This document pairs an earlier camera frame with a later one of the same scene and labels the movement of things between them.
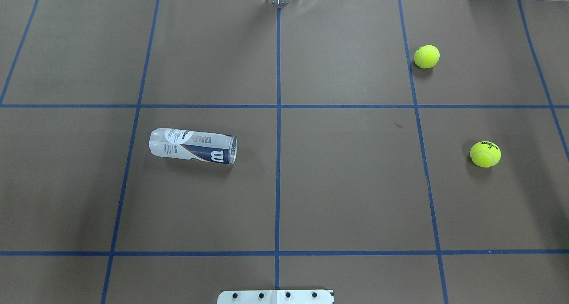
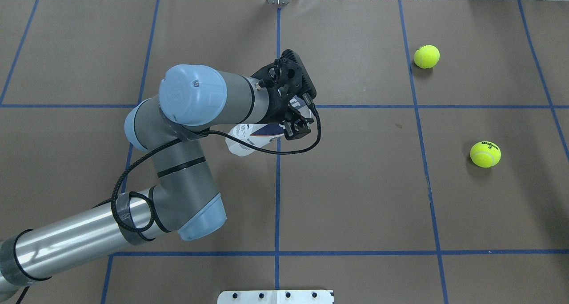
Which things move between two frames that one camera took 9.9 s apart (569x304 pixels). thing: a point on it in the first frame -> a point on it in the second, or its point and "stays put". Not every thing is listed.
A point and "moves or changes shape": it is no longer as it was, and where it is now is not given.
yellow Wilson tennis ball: (485, 154) stays put
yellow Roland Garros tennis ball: (426, 57) stays put
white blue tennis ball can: (180, 143) moves or changes shape
